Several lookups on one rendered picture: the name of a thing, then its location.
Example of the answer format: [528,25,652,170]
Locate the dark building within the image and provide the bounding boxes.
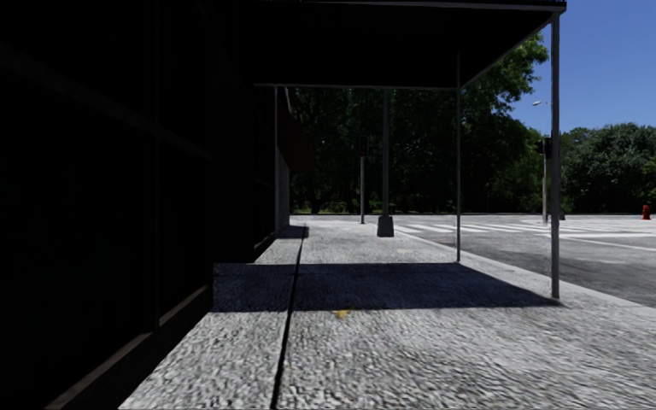
[0,0,568,410]

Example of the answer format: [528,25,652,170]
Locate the traffic light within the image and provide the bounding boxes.
[531,99,554,225]
[358,135,370,225]

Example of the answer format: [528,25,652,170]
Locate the trees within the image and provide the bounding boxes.
[290,32,656,215]

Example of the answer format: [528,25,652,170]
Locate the grey pole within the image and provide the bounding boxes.
[376,90,395,238]

